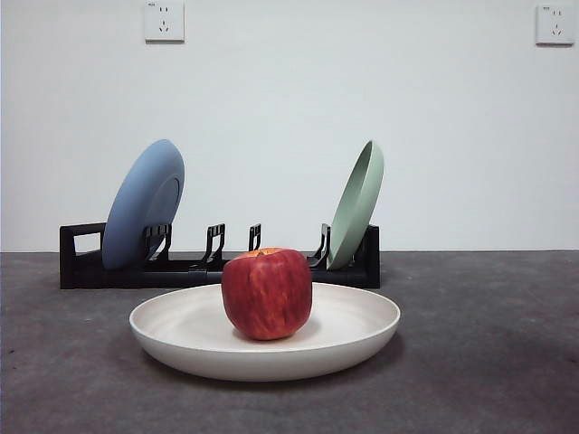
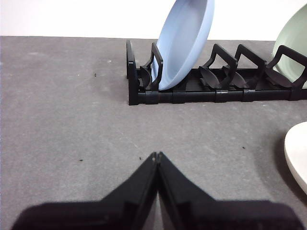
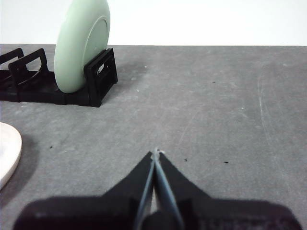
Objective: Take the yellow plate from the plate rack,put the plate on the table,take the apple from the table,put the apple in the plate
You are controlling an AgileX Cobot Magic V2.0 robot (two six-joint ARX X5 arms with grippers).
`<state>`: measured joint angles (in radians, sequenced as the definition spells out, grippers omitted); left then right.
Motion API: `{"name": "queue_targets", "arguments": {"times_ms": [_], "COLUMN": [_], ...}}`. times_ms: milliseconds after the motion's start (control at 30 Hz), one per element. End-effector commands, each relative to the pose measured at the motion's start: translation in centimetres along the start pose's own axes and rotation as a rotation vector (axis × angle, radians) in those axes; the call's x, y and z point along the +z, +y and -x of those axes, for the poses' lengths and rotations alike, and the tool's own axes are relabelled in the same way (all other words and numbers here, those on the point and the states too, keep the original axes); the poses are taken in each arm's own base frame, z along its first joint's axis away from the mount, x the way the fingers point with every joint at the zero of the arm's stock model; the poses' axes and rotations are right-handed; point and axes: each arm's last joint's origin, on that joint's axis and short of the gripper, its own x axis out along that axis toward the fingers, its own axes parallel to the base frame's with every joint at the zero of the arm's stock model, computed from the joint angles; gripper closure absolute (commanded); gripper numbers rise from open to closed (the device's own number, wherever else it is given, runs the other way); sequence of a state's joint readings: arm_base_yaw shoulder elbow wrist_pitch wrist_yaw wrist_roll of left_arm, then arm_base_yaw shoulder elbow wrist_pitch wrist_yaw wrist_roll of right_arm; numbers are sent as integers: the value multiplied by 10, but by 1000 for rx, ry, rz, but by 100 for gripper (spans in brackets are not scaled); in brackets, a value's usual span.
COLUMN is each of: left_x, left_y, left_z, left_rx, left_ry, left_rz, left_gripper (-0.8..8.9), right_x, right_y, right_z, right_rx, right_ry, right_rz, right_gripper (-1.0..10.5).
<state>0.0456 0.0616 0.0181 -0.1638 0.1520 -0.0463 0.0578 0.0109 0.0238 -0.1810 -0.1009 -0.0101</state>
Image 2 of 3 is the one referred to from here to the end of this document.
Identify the cream yellow plate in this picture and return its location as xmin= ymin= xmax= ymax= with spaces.
xmin=283 ymin=121 xmax=307 ymax=196

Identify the black plate rack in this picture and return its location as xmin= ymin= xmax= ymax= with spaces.
xmin=126 ymin=39 xmax=307 ymax=106

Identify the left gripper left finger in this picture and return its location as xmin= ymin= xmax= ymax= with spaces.
xmin=9 ymin=151 xmax=159 ymax=230

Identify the blue plate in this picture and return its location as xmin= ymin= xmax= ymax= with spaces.
xmin=157 ymin=0 xmax=215 ymax=91

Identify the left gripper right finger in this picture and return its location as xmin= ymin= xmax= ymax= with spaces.
xmin=157 ymin=151 xmax=307 ymax=230

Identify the green plate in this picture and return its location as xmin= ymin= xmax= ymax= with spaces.
xmin=272 ymin=4 xmax=307 ymax=89

